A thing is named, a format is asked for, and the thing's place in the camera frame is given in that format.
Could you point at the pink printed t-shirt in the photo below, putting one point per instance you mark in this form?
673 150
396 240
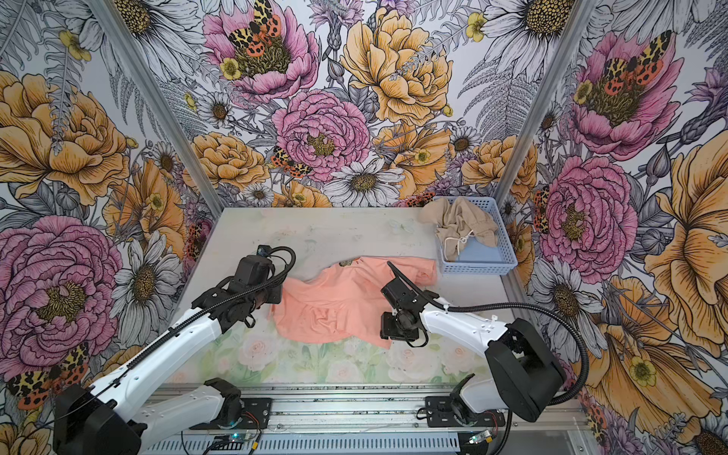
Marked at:
345 300

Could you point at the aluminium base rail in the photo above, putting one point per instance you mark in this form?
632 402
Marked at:
300 408

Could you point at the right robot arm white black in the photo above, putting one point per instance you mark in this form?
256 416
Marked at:
524 375

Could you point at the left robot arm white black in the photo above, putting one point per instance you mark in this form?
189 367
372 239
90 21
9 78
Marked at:
112 416

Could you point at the aluminium frame post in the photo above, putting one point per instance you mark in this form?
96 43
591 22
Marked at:
122 41
575 29

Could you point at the right aluminium frame post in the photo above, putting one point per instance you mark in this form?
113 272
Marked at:
575 29

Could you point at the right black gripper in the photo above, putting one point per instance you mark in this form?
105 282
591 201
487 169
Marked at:
386 330

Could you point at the light blue plastic basket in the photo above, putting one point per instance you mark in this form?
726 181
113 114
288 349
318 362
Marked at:
476 258

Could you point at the left aluminium frame post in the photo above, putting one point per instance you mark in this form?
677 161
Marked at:
122 41

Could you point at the white vented cable duct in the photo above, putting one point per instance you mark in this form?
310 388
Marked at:
332 443

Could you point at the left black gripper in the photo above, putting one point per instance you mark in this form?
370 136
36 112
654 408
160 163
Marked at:
274 297

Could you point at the beige drawstring garment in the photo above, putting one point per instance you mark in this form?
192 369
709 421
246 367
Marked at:
456 222

